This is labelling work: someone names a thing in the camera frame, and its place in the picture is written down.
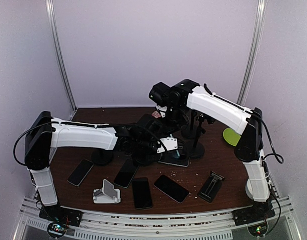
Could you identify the blue smartphone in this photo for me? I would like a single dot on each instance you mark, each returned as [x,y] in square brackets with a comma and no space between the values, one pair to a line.
[142,193]

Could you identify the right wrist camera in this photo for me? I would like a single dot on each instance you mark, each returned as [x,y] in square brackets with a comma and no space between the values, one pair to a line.
[162,110]

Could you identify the teal smartphone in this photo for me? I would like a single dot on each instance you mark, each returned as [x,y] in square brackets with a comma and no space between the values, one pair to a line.
[181,153]

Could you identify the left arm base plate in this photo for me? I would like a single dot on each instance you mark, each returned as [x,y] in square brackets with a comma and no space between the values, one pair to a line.
[62,215]

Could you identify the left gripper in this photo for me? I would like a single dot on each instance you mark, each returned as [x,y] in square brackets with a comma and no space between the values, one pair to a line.
[150,159]

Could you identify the right aluminium frame post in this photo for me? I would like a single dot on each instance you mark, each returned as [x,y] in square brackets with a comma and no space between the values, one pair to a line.
[254,49]

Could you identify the black stand with pink phone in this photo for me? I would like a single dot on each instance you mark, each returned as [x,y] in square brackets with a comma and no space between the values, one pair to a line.
[189,132]

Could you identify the black gooseneck stand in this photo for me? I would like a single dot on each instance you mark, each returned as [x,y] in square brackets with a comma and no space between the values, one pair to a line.
[194,148]
[102,157]

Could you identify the green plate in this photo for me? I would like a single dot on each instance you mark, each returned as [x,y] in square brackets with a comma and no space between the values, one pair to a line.
[231,137]

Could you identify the pink smartphone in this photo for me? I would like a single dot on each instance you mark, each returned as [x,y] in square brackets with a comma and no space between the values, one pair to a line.
[171,189]

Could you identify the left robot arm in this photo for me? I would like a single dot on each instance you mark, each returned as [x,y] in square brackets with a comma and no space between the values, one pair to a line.
[49,132]

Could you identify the grey smartphone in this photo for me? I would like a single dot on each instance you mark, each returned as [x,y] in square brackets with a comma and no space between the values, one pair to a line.
[126,173]

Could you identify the left aluminium frame post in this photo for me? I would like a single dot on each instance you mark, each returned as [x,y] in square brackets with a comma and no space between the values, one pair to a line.
[59,55]

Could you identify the front aluminium rail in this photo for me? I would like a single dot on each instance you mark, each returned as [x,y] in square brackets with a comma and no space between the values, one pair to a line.
[214,225]

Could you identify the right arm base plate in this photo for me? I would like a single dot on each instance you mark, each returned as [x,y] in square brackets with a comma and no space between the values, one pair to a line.
[251,215]

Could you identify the black stand with teal phone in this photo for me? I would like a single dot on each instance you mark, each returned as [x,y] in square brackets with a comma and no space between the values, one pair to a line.
[126,147]

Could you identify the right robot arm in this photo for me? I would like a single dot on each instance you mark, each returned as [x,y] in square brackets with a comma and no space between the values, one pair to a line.
[247,123]

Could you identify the red patterned bowl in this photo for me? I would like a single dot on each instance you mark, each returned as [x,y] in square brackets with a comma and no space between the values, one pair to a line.
[156,115]

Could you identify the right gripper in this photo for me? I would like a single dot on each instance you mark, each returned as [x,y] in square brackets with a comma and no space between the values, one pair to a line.
[182,122]

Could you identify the aluminium frame post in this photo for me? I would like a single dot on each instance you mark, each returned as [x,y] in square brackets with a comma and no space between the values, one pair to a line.
[59,55]
[254,49]

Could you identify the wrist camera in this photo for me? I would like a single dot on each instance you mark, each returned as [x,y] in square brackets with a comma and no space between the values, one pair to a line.
[162,110]
[171,144]

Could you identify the white folding phone stand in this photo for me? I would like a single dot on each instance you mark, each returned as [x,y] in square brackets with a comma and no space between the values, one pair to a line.
[108,194]

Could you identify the black folding phone stand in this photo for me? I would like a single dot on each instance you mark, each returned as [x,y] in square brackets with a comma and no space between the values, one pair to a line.
[211,187]

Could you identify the silver smartphone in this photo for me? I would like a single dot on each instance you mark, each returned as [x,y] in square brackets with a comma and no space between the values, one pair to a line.
[80,173]

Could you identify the dark smartphone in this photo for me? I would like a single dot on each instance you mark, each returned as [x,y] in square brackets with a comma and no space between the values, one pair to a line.
[173,161]

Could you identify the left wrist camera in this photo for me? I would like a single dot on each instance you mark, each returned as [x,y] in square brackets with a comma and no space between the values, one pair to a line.
[171,144]

